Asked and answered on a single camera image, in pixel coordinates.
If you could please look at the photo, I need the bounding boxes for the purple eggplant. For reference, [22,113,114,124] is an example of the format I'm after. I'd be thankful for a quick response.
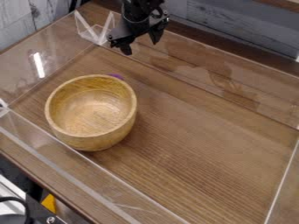
[108,73,124,81]

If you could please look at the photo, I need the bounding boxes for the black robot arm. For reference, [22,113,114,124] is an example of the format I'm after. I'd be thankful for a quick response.
[106,0,169,55]

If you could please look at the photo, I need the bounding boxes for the black device with yellow label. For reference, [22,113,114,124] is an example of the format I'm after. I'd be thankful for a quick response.
[25,194,68,224]

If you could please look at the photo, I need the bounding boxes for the clear acrylic tray walls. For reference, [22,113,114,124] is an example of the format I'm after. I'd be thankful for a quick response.
[0,17,299,224]

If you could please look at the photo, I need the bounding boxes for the clear acrylic corner bracket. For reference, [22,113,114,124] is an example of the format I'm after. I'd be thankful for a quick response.
[73,11,116,46]

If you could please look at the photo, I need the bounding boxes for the black cable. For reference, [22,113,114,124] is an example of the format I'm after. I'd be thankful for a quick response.
[0,195,33,224]

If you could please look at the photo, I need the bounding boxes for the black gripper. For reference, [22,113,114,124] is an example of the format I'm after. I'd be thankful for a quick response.
[106,10,169,56]

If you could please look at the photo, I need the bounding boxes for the brown wooden bowl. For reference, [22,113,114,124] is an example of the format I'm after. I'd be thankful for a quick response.
[44,74,137,151]

